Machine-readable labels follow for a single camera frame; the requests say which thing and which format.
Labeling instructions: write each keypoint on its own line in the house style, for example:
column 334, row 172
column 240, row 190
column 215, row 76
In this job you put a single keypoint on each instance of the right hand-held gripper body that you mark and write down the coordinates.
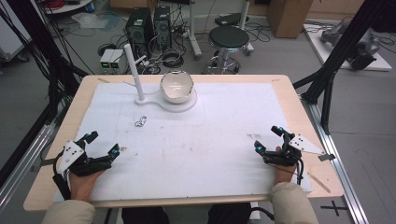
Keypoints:
column 291, row 152

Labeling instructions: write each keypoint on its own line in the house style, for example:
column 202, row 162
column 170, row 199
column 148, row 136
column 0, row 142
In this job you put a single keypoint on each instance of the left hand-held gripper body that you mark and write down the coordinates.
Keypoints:
column 72, row 155

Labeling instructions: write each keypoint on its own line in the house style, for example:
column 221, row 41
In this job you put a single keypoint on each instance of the person's right hand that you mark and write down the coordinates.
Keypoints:
column 282, row 174

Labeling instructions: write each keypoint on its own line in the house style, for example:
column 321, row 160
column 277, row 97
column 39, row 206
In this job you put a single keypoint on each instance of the person's left hand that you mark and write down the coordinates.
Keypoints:
column 81, row 186

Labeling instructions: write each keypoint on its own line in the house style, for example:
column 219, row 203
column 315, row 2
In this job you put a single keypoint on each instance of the grey tape strip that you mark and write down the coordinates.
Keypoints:
column 327, row 157
column 42, row 162

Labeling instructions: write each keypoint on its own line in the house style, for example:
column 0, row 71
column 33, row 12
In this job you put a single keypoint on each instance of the small shiny silver object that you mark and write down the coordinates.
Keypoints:
column 140, row 121

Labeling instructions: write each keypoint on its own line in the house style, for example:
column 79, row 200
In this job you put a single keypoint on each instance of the tan tape strip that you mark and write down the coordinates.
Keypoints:
column 319, row 182

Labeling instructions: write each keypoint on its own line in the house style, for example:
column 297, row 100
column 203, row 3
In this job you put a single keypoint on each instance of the white stand with pole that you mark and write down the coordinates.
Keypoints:
column 140, row 93

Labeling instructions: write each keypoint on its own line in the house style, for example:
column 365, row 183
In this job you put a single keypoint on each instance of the white table mat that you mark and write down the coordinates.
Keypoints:
column 193, row 149

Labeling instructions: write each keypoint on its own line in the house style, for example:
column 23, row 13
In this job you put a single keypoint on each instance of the person's left leg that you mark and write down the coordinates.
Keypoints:
column 144, row 216

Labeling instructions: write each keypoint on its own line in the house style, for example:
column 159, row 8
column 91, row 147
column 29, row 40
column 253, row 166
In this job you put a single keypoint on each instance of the person's leg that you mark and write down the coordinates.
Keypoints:
column 229, row 214
column 144, row 216

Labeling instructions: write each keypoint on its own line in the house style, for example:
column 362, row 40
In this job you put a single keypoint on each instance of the person's right leg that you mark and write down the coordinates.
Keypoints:
column 229, row 214

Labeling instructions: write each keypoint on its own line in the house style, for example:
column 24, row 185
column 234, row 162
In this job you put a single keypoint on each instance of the white power supply box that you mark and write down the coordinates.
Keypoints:
column 106, row 59
column 117, row 59

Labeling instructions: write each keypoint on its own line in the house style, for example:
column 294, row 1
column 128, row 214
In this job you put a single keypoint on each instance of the white bowl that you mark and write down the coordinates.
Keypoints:
column 176, row 87

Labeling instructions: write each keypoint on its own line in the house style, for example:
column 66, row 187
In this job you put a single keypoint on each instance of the white floor platform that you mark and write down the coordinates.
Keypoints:
column 317, row 46

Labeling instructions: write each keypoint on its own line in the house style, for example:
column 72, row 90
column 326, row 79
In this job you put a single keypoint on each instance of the black round stool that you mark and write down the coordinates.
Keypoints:
column 229, row 38

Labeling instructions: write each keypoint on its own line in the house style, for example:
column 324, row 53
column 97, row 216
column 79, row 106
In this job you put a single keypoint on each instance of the cardboard box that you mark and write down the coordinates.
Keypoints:
column 288, row 17

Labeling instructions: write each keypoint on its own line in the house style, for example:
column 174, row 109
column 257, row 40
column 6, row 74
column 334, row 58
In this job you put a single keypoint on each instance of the grey machine on platform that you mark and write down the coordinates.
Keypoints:
column 362, row 49

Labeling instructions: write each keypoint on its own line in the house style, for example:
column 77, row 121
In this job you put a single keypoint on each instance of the white desk leg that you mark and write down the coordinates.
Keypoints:
column 193, row 31
column 245, row 18

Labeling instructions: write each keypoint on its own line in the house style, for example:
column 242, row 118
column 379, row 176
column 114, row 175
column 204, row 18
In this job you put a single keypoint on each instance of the large black computer tower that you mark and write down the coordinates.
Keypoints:
column 139, row 29

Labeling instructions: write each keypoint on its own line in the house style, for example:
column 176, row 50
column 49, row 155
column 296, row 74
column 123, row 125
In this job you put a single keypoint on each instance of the round white table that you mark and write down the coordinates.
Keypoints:
column 70, row 6

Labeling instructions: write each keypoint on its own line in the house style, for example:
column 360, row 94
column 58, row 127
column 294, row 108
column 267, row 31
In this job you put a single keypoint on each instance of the slim black computer tower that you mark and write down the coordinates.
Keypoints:
column 162, row 26

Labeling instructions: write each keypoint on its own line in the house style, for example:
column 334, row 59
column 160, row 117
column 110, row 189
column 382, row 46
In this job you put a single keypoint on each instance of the aluminium rail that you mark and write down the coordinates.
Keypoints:
column 336, row 161
column 21, row 168

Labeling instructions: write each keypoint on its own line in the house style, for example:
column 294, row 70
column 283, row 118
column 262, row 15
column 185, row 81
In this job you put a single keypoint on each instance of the black frame strut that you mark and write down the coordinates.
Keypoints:
column 342, row 46

